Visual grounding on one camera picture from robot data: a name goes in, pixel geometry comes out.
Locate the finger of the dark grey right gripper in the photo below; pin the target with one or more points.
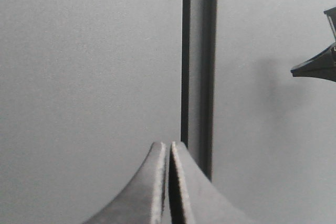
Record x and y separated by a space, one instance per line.
321 66

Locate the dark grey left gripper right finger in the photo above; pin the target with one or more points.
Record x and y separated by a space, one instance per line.
192 197

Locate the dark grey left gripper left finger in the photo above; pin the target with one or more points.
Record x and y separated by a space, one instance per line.
142 199

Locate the dark grey fridge door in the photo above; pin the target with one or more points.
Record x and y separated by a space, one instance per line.
86 87
273 135

